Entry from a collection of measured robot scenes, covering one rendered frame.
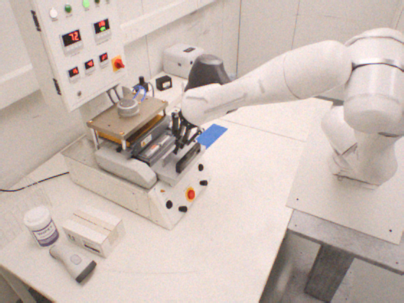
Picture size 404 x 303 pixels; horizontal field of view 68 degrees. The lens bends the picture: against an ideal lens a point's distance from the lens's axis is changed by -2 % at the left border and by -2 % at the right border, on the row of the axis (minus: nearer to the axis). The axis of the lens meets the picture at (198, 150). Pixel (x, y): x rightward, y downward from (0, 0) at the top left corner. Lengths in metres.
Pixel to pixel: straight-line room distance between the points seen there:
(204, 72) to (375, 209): 0.83
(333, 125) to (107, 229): 0.81
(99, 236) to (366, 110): 0.89
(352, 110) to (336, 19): 2.72
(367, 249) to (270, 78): 0.81
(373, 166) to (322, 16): 2.54
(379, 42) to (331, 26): 2.66
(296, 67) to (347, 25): 2.69
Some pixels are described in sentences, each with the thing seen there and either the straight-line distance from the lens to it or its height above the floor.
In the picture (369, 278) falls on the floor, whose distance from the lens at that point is 2.18.
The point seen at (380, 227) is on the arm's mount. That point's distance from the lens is 1.34.
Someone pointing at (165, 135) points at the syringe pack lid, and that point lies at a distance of 1.23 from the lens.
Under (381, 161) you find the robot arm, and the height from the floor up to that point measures 1.19.
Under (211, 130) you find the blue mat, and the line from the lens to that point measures 1.68.
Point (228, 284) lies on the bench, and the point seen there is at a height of 0.75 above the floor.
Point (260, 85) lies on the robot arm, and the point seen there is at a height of 1.41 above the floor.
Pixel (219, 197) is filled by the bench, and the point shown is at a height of 0.75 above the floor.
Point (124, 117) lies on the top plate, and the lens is 1.17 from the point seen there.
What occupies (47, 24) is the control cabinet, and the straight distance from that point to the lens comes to 1.08.
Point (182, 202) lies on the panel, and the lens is 1.24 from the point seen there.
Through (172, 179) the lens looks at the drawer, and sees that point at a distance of 1.09.
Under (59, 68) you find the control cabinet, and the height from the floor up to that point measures 1.32.
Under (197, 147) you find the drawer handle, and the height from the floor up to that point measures 1.01.
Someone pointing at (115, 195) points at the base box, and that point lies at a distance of 1.28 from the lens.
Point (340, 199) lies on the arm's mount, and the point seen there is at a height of 0.82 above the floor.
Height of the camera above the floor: 1.71
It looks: 38 degrees down
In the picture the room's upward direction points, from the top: 1 degrees counter-clockwise
